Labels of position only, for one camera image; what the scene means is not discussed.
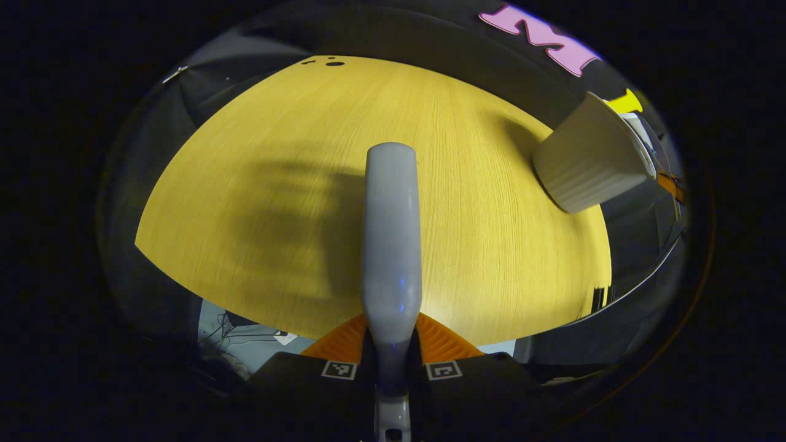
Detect small grey broom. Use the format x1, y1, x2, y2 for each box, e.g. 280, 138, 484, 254
361, 142, 423, 442

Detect black cables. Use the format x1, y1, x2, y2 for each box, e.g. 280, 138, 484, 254
203, 310, 295, 363

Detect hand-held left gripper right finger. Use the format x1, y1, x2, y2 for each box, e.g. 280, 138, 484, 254
413, 313, 553, 403

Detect white ribbed garbage bin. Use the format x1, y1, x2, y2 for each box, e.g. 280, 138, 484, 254
532, 91, 658, 214

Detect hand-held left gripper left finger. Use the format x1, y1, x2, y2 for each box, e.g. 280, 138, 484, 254
249, 314, 375, 400

